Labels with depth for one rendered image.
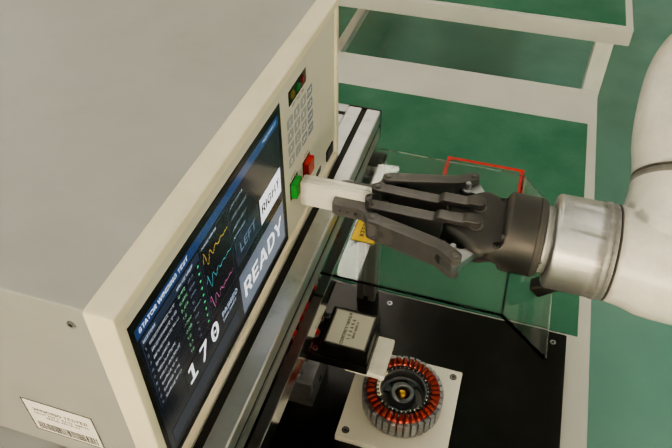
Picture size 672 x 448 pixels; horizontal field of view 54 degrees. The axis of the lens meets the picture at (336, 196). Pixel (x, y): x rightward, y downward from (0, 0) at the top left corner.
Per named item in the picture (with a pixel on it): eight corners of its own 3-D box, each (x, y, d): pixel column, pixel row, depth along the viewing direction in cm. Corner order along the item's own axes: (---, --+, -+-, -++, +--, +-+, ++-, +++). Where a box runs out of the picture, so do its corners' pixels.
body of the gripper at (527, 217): (532, 298, 61) (433, 276, 63) (539, 236, 67) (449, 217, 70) (549, 241, 56) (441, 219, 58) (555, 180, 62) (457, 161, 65)
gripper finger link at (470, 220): (477, 243, 64) (476, 253, 63) (365, 221, 67) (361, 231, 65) (483, 214, 62) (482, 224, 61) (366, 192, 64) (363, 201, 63)
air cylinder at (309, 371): (328, 364, 100) (328, 342, 96) (312, 407, 95) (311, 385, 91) (296, 356, 101) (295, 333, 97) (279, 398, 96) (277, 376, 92)
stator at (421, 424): (448, 380, 96) (451, 365, 94) (432, 450, 88) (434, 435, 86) (373, 360, 99) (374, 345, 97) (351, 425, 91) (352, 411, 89)
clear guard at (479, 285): (558, 216, 90) (568, 183, 86) (545, 360, 73) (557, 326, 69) (328, 171, 97) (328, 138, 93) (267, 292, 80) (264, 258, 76)
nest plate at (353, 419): (461, 377, 98) (462, 372, 97) (443, 471, 88) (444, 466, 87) (363, 351, 102) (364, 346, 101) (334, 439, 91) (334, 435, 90)
